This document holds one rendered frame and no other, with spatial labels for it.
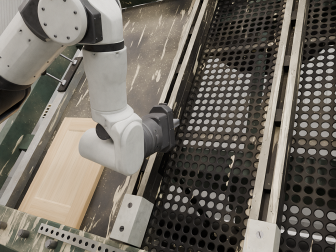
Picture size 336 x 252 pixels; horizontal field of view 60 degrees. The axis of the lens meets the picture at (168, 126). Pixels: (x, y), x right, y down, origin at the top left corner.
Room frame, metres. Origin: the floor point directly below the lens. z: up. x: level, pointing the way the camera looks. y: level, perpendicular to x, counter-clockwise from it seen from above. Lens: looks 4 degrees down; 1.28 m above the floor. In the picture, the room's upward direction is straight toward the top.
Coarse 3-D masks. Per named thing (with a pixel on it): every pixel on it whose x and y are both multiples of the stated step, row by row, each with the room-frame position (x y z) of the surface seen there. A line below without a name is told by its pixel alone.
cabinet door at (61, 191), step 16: (64, 128) 1.21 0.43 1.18; (80, 128) 1.16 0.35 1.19; (64, 144) 1.16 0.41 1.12; (48, 160) 1.14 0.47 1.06; (64, 160) 1.10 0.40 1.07; (80, 160) 1.07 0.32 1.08; (48, 176) 1.09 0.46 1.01; (64, 176) 1.06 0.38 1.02; (80, 176) 1.02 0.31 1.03; (96, 176) 0.98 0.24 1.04; (32, 192) 1.08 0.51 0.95; (48, 192) 1.05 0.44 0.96; (64, 192) 1.01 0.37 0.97; (80, 192) 0.97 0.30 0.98; (32, 208) 1.03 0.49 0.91; (48, 208) 1.00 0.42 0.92; (64, 208) 0.97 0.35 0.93; (80, 208) 0.94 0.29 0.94; (64, 224) 0.93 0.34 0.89; (80, 224) 0.92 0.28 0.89
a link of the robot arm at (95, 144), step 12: (84, 132) 0.58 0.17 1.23; (96, 132) 0.54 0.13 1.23; (144, 132) 0.60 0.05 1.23; (84, 144) 0.56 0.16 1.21; (96, 144) 0.55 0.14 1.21; (108, 144) 0.54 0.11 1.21; (144, 144) 0.59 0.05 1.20; (84, 156) 0.58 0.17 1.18; (96, 156) 0.55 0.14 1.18; (108, 156) 0.53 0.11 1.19; (144, 156) 0.60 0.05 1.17
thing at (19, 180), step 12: (72, 84) 1.36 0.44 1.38; (60, 96) 1.32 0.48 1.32; (60, 108) 1.30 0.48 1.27; (48, 120) 1.26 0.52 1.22; (36, 132) 1.25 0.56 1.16; (48, 132) 1.24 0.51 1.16; (36, 144) 1.20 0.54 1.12; (24, 156) 1.19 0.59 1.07; (36, 156) 1.19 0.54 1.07; (24, 168) 1.15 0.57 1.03; (12, 180) 1.14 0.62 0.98; (24, 180) 1.15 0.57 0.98; (12, 192) 1.10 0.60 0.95; (12, 204) 1.10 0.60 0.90
